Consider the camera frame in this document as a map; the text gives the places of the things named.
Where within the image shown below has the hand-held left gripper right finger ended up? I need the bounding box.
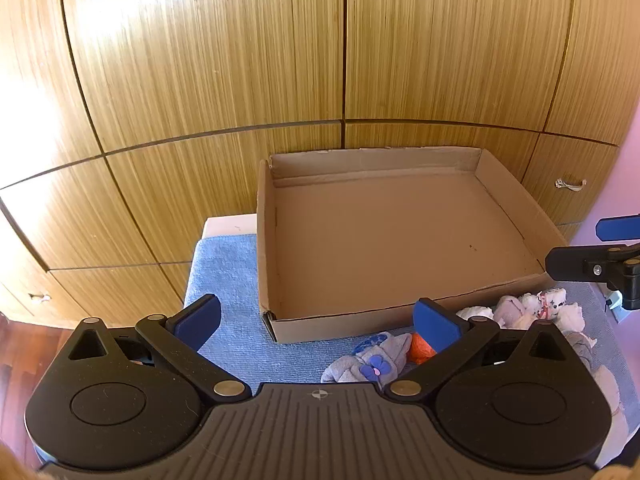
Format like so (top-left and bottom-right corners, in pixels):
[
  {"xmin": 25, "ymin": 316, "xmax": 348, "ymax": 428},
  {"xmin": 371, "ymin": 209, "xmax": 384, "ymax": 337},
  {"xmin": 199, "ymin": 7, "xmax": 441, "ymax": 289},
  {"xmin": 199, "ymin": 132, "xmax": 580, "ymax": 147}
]
[{"xmin": 382, "ymin": 297, "xmax": 571, "ymax": 403}]

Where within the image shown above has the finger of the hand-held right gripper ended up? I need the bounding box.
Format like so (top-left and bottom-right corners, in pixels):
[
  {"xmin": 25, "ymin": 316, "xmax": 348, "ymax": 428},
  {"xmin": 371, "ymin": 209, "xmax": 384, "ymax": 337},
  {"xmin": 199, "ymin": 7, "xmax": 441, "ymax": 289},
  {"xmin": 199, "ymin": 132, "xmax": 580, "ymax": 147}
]
[
  {"xmin": 545, "ymin": 241, "xmax": 640, "ymax": 283},
  {"xmin": 595, "ymin": 214, "xmax": 640, "ymax": 241}
]

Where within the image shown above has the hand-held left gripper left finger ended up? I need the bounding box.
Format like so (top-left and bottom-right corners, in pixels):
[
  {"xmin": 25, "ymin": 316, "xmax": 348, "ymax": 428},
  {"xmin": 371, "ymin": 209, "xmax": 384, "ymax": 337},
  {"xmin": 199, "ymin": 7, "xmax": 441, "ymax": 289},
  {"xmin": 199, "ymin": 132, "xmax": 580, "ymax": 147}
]
[{"xmin": 67, "ymin": 294, "xmax": 252, "ymax": 404}]

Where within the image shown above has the orange sock roll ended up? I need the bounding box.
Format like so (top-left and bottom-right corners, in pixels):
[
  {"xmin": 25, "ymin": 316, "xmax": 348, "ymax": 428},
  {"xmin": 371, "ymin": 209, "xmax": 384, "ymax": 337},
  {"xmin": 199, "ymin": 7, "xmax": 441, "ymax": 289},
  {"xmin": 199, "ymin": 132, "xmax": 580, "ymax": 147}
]
[{"xmin": 407, "ymin": 332, "xmax": 437, "ymax": 365}]

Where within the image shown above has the grey sock roll blue print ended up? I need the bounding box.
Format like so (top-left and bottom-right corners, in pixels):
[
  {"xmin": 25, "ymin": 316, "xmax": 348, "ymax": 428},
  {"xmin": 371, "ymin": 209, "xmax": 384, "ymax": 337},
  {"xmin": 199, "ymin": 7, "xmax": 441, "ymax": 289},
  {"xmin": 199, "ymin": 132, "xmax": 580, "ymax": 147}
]
[{"xmin": 321, "ymin": 332, "xmax": 413, "ymax": 385}]

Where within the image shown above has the cardboard box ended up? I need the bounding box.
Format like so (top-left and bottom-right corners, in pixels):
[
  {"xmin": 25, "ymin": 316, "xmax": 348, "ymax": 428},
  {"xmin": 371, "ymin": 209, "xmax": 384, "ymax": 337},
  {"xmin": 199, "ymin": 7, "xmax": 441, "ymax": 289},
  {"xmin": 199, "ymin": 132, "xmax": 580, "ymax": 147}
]
[{"xmin": 256, "ymin": 146, "xmax": 570, "ymax": 345}]

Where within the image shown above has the blue towel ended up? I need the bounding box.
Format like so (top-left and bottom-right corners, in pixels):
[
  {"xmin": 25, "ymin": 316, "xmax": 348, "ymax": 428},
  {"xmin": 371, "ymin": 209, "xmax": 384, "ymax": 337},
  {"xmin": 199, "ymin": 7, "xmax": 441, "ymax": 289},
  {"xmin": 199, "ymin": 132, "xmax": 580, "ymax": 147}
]
[{"xmin": 182, "ymin": 232, "xmax": 631, "ymax": 396}]

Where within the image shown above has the wooden wardrobe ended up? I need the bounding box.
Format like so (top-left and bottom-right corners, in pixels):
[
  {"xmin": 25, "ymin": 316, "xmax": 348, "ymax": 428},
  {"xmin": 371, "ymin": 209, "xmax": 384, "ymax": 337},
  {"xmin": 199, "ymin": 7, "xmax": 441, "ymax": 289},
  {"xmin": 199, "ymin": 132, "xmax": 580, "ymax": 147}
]
[{"xmin": 0, "ymin": 0, "xmax": 640, "ymax": 333}]

